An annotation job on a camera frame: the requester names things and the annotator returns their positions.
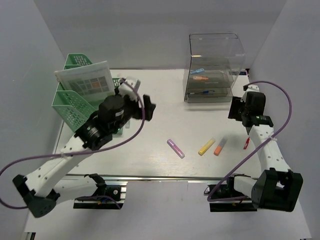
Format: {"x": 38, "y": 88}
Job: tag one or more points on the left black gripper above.
{"x": 139, "y": 112}

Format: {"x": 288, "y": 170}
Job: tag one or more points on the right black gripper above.
{"x": 237, "y": 102}

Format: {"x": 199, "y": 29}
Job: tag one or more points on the red pen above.
{"x": 246, "y": 143}

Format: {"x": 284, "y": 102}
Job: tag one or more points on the document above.
{"x": 92, "y": 82}

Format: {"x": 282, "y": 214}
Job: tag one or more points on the blue ballpoint pen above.
{"x": 202, "y": 92}

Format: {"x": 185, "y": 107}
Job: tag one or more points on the blue highlighter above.
{"x": 197, "y": 71}

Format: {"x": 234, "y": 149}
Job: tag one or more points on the purple highlighter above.
{"x": 175, "y": 148}

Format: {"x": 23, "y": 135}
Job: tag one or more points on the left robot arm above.
{"x": 45, "y": 187}

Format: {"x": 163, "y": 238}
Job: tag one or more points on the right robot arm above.
{"x": 278, "y": 187}

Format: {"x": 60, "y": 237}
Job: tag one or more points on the green highlighter by rack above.
{"x": 127, "y": 125}

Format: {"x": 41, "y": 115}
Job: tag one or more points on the green file organizer rack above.
{"x": 73, "y": 108}

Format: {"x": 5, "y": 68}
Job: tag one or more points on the orange highlighter white cap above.
{"x": 220, "y": 146}

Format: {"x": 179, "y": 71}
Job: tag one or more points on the yellow highlighter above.
{"x": 205, "y": 147}

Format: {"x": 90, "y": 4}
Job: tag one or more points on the clear acrylic drawer unit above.
{"x": 222, "y": 57}

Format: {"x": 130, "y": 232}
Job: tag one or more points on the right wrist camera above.
{"x": 251, "y": 88}

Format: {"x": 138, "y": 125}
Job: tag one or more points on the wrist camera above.
{"x": 251, "y": 88}
{"x": 129, "y": 87}

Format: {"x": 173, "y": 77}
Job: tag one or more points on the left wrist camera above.
{"x": 129, "y": 87}

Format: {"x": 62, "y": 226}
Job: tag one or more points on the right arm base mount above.
{"x": 230, "y": 206}

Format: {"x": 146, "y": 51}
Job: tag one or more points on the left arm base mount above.
{"x": 112, "y": 197}

